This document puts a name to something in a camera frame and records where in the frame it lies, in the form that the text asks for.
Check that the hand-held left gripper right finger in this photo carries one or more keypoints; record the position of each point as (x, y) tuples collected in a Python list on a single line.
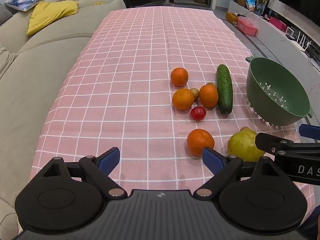
[(212, 161)]

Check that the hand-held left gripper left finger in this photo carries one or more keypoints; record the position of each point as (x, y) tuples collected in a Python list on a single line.
[(110, 161)]

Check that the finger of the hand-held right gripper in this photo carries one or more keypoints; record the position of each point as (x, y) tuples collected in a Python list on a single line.
[(310, 131), (268, 142)]

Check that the orange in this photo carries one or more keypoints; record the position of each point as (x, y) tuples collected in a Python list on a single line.
[(200, 142), (208, 95), (179, 76), (183, 99)]

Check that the yellow-green pear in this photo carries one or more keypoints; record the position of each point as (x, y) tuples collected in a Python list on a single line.
[(243, 146)]

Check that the red tomato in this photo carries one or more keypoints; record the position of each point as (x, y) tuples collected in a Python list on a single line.
[(198, 113)]

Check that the green colander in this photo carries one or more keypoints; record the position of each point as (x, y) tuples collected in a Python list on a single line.
[(275, 92)]

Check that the green cucumber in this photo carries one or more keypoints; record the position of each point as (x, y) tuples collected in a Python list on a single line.
[(224, 89)]

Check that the brown kiwi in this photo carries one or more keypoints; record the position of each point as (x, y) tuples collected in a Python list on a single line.
[(210, 83), (195, 93)]

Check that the person's leg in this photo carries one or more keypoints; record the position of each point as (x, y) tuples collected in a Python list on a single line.
[(311, 226)]

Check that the pink checked tablecloth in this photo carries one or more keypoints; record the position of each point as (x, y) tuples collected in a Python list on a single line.
[(125, 80)]

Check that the white tv cabinet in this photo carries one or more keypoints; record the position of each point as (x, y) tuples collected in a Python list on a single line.
[(280, 47)]

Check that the white router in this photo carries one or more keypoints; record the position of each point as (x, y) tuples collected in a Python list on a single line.
[(302, 41)]

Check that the small white clock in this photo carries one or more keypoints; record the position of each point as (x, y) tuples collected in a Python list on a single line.
[(290, 31)]

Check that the beige sofa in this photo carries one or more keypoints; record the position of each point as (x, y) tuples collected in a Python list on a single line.
[(37, 80)]

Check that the dark pink box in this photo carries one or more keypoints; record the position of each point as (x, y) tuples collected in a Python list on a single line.
[(277, 23)]

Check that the pink storage box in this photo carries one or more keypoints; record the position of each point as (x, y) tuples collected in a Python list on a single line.
[(247, 25)]

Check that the yellow box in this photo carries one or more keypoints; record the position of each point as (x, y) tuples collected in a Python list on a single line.
[(232, 17)]

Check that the blue snack packet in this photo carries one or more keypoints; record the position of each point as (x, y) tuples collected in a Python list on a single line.
[(250, 3)]

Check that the yellow pillow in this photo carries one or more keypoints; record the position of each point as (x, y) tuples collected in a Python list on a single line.
[(50, 15)]

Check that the grey cushion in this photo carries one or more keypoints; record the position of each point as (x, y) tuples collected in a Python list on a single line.
[(5, 13)]

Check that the blue printed pillow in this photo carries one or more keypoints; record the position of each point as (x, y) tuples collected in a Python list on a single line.
[(25, 0)]

